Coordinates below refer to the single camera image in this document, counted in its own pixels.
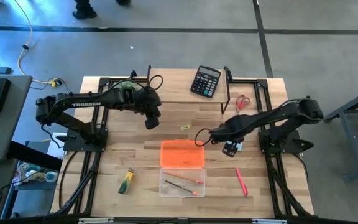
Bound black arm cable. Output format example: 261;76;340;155
194;128;213;147
147;74;165;91

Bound tape roll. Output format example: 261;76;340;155
44;170;59;184

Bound grey metal stand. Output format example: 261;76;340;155
323;85;358;183

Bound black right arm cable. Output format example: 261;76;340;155
194;128;213;147

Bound person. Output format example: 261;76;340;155
72;0;132;21

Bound dark pencil orange eraser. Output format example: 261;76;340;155
162;179;200;197

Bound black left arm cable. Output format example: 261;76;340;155
147;74;165;91

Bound red handled scissors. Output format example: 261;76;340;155
235;94;252;114

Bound silver aluminium bracket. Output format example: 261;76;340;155
78;217;115;224
252;218;288;224

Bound clear pencil box orange lid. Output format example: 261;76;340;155
158;139;206;198

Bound pink highlighter pen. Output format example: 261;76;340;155
235;167;249;197

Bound wooden shelf riser black legs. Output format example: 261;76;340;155
147;64;234;115

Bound white paper sheet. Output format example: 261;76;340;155
46;131;68;158

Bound yellow floor cable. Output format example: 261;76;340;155
13;0;63;88

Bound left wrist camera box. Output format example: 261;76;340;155
144;115;161;131

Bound black aluminium rig frame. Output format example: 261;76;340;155
51;76;315;218

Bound grey side table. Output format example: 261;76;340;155
0;74;34;163

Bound black desk calculator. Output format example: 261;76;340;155
190;65;222;99

